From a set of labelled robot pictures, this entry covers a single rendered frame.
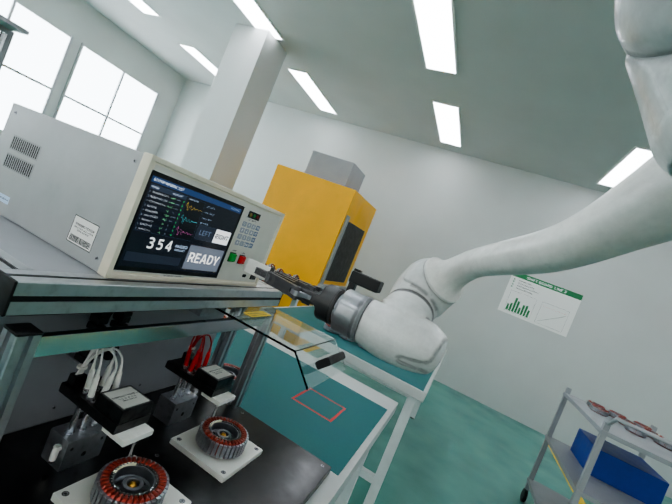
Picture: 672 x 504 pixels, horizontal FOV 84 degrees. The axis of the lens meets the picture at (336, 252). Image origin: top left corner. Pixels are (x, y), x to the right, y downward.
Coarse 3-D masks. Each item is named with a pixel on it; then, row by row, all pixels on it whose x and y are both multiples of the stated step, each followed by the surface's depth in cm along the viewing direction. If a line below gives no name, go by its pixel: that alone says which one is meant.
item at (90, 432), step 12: (60, 432) 64; (72, 432) 65; (84, 432) 66; (96, 432) 67; (48, 444) 64; (60, 444) 63; (72, 444) 63; (84, 444) 65; (96, 444) 68; (48, 456) 64; (60, 456) 63; (72, 456) 64; (84, 456) 66; (60, 468) 63
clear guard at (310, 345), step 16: (240, 320) 82; (256, 320) 87; (272, 320) 92; (288, 320) 98; (272, 336) 80; (288, 336) 84; (304, 336) 90; (320, 336) 95; (304, 352) 80; (320, 352) 87; (336, 352) 96; (304, 368) 77; (336, 368) 92
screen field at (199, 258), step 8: (192, 248) 72; (200, 248) 74; (208, 248) 76; (192, 256) 73; (200, 256) 75; (208, 256) 77; (216, 256) 80; (184, 264) 72; (192, 264) 74; (200, 264) 76; (208, 264) 78; (216, 264) 81
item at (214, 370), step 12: (168, 360) 88; (180, 360) 90; (192, 360) 93; (180, 372) 86; (204, 372) 84; (216, 372) 86; (228, 372) 89; (180, 384) 87; (192, 384) 84; (204, 384) 84; (216, 384) 83; (228, 384) 87; (204, 396) 84; (216, 396) 84; (228, 396) 86
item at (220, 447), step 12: (204, 420) 85; (216, 420) 86; (228, 420) 88; (204, 432) 81; (216, 432) 84; (228, 432) 85; (240, 432) 86; (204, 444) 79; (216, 444) 79; (228, 444) 80; (240, 444) 82; (216, 456) 79; (228, 456) 80
